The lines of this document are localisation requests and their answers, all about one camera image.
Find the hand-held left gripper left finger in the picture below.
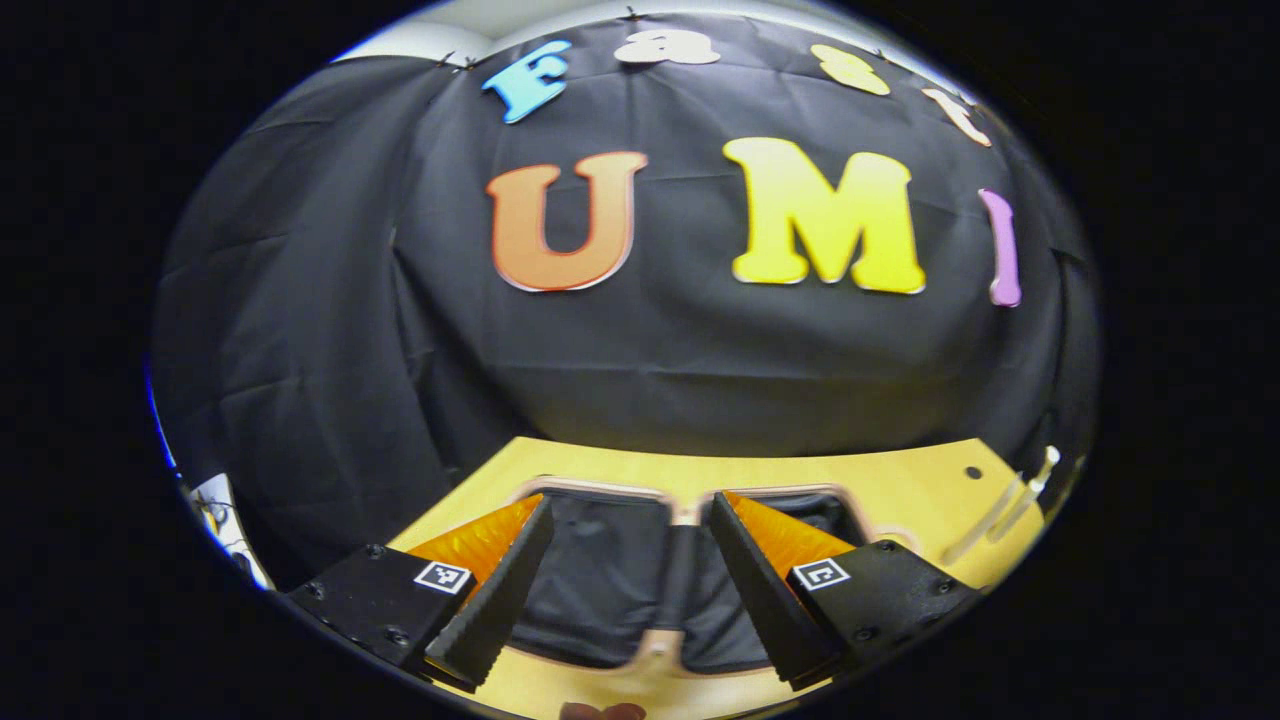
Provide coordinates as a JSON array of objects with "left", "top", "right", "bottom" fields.
[{"left": 270, "top": 494, "right": 554, "bottom": 694}]

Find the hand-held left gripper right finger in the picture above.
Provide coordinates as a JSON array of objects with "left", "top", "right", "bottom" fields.
[{"left": 710, "top": 490, "right": 983, "bottom": 693}]

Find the small beige suitcase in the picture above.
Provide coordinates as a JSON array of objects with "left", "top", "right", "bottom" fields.
[{"left": 500, "top": 475, "right": 906, "bottom": 691}]

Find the clear plastic bottle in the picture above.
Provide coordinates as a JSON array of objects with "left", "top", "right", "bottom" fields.
[{"left": 940, "top": 445, "right": 1061, "bottom": 566}]

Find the black backdrop cloth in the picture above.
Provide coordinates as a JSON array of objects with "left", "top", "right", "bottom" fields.
[{"left": 150, "top": 10, "right": 1101, "bottom": 591}]

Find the row of black clips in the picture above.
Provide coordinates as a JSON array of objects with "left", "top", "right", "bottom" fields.
[{"left": 435, "top": 6, "right": 646, "bottom": 73}]

